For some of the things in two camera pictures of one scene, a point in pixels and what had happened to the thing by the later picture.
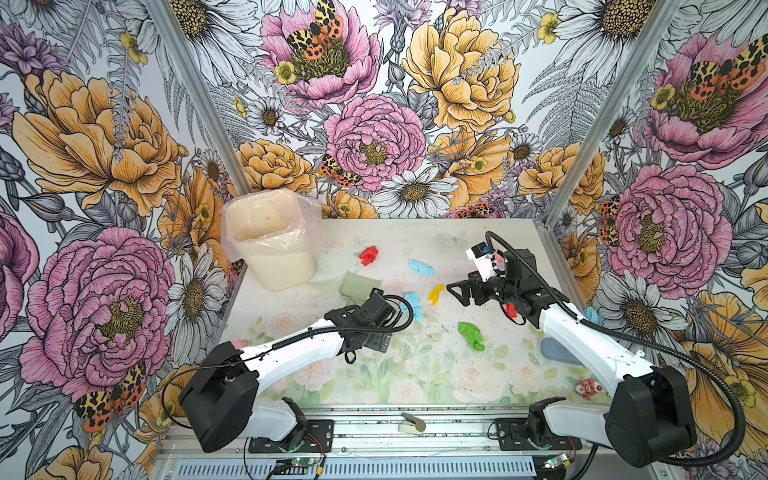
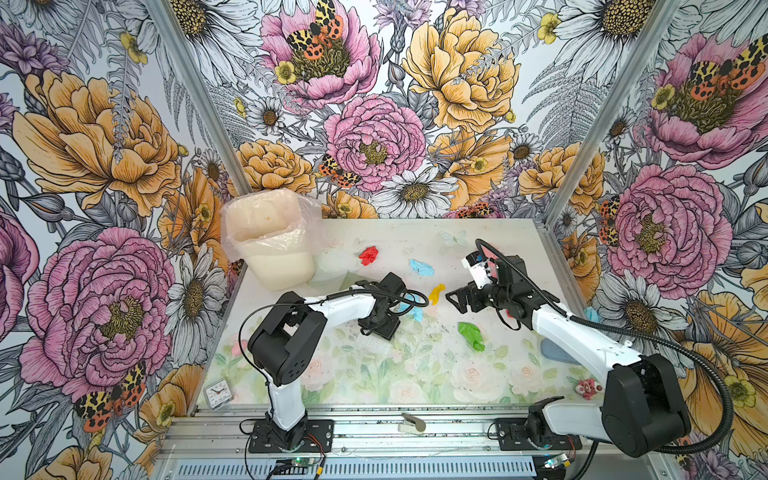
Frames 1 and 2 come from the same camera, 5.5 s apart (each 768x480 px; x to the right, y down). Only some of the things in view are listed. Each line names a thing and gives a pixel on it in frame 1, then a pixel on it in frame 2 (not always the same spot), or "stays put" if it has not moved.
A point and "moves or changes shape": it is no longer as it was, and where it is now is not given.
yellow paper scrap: (435, 293) stays put
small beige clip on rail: (412, 424) stays put
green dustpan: (358, 288) moves or changes shape
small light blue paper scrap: (422, 267) stays put
